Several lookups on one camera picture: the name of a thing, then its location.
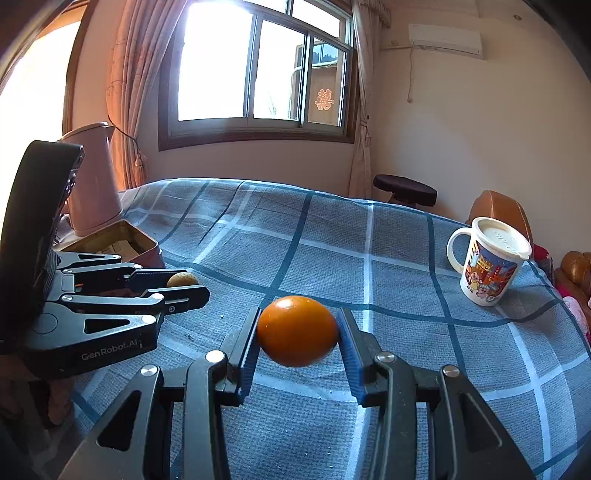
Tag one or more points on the white cartoon mug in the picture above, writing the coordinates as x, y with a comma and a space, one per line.
494, 257

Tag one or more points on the white air conditioner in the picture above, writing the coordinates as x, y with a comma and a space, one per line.
447, 39

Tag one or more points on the window with brown frame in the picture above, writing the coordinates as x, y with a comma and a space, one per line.
258, 70

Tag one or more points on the small brown longan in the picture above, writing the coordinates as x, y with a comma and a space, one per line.
181, 279

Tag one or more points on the pink electric kettle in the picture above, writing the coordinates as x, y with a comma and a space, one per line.
94, 202

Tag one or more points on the pink right curtain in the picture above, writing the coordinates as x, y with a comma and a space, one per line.
369, 19

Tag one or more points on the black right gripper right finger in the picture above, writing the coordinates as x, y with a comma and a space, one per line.
427, 418

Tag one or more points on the black round stool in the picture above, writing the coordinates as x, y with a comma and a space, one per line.
406, 191

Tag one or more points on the pink curtain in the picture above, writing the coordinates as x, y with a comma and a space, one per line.
369, 19
144, 32

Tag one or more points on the pink floral cushion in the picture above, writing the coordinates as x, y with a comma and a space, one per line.
580, 310

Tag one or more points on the brown leather sofa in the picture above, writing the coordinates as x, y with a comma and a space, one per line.
572, 277

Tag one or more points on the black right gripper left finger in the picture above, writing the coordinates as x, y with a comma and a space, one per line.
132, 439

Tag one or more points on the orange tangerine front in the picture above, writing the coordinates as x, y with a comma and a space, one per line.
296, 331

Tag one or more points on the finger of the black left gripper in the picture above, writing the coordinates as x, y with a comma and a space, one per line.
172, 300
94, 274

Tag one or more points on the pink left curtain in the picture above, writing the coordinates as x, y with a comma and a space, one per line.
144, 32

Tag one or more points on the red gold metal tin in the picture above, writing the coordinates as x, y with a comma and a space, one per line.
123, 239

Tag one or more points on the blue plaid tablecloth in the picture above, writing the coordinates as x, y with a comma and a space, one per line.
253, 242

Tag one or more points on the person's left hand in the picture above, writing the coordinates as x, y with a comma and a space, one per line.
52, 399

